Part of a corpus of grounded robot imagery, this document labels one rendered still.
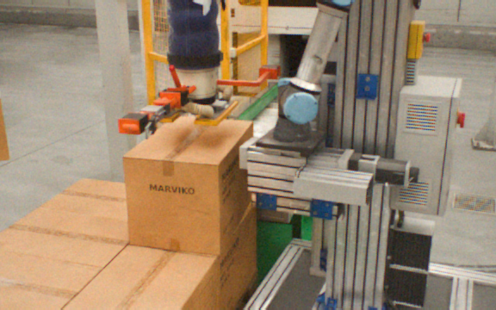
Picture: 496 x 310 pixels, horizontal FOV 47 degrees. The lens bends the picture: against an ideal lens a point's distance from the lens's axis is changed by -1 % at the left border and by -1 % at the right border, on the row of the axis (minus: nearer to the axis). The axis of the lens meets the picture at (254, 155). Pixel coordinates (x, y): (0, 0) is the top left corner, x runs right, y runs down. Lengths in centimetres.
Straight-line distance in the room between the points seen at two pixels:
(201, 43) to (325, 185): 76
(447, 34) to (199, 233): 935
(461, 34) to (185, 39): 925
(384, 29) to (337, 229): 84
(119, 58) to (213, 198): 179
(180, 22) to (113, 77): 163
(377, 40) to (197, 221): 99
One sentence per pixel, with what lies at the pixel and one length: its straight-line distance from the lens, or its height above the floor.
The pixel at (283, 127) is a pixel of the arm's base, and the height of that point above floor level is 109.
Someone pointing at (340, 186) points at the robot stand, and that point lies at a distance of 201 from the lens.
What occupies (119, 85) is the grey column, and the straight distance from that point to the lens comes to 387.
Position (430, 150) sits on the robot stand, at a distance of 220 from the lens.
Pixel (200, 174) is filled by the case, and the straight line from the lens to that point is 222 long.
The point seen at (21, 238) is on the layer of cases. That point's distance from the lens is 268.
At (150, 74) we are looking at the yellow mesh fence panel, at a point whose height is 84.
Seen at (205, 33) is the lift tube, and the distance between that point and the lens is 232.
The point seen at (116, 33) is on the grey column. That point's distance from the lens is 381.
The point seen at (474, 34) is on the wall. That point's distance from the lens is 1126.
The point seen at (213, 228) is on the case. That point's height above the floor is 67.
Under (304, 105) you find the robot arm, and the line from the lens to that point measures 196.
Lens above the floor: 172
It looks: 20 degrees down
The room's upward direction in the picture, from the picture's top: straight up
